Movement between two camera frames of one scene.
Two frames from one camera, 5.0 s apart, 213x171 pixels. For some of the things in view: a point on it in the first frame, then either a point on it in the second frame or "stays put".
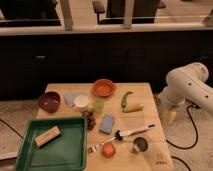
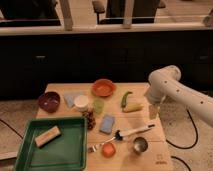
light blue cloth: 71,98 stays put
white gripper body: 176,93 -> 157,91
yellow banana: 133,108 stays put
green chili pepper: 124,98 stays put
